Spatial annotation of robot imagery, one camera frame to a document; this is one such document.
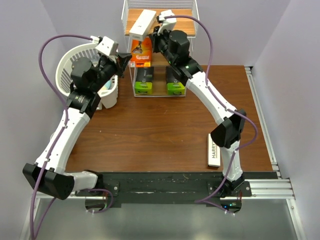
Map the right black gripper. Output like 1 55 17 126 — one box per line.
150 24 177 66

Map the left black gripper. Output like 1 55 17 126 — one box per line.
90 51 132 93

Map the orange Gillette razor pack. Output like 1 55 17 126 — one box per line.
130 37 153 68

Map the grey Harry's box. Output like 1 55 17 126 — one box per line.
129 9 157 42

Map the green black razor box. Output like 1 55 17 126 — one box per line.
134 67 154 95
165 66 186 96

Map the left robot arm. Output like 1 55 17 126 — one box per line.
22 52 132 200

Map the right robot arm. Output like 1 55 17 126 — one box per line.
149 26 246 197

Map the cream and blue plate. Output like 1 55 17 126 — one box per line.
102 78 113 91

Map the white plastic laundry basket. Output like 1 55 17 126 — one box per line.
55 43 118 110

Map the white Harry's box right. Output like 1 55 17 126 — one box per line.
207 133 221 168

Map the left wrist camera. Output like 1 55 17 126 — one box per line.
90 35 119 57

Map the white wire wooden shelf unit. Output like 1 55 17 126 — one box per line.
120 0 201 98

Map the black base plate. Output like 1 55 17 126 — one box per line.
72 171 279 208

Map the aluminium rail frame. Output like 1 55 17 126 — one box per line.
19 66 307 240

